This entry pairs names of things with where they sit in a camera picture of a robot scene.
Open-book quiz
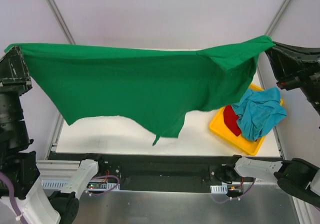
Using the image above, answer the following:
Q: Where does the green t shirt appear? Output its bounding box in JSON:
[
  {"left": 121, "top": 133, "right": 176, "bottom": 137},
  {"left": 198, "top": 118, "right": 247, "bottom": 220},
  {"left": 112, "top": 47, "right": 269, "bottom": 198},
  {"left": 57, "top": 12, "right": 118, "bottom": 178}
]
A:
[{"left": 19, "top": 36, "right": 274, "bottom": 138}]

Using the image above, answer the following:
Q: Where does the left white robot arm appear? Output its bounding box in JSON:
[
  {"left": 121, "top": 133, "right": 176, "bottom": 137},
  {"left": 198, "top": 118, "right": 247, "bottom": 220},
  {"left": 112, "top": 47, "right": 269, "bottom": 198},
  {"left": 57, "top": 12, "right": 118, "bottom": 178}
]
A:
[{"left": 0, "top": 46, "right": 106, "bottom": 223}]

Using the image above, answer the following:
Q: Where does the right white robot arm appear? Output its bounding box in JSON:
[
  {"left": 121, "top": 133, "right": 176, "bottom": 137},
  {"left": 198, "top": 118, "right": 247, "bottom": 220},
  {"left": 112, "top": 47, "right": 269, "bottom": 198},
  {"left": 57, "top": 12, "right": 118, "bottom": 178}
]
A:
[{"left": 225, "top": 42, "right": 320, "bottom": 208}]

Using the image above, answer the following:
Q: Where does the teal t shirt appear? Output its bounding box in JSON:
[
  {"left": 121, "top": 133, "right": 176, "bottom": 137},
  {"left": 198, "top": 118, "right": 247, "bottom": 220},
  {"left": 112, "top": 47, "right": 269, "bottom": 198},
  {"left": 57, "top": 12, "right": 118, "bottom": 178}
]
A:
[{"left": 231, "top": 87, "right": 287, "bottom": 141}]

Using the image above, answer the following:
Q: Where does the yellow plastic tray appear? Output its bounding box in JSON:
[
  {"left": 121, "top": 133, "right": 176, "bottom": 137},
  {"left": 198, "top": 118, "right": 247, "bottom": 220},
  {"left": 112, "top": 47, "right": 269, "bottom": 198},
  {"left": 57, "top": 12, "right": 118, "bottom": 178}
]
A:
[{"left": 209, "top": 84, "right": 283, "bottom": 156}]

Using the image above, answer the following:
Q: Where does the red t shirt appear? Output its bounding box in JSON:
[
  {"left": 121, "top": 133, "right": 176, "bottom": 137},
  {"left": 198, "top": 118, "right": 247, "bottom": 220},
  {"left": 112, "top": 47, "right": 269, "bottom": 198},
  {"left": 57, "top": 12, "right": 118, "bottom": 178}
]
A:
[{"left": 223, "top": 105, "right": 242, "bottom": 136}]

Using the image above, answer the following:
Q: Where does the right aluminium frame post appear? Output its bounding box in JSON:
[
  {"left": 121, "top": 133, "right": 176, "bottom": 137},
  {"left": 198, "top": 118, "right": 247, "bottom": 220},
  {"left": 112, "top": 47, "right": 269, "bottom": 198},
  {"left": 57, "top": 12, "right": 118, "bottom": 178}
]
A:
[{"left": 265, "top": 0, "right": 293, "bottom": 37}]

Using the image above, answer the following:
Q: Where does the aluminium frame post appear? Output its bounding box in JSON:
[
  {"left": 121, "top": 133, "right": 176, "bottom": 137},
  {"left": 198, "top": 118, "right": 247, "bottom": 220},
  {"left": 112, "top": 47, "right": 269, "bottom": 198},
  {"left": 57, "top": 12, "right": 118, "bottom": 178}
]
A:
[
  {"left": 265, "top": 0, "right": 293, "bottom": 37},
  {"left": 46, "top": 0, "right": 76, "bottom": 45}
]

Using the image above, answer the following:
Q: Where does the left aluminium frame post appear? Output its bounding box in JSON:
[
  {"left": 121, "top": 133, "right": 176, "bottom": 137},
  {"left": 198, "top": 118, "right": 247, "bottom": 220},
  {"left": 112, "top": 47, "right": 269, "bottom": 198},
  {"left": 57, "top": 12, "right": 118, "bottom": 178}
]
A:
[{"left": 46, "top": 0, "right": 76, "bottom": 45}]

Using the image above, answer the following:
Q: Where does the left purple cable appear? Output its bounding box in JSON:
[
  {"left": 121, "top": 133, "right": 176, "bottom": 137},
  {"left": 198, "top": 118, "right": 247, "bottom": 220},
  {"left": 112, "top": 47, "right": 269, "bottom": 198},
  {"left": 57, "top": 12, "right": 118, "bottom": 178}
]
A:
[{"left": 0, "top": 171, "right": 26, "bottom": 224}]

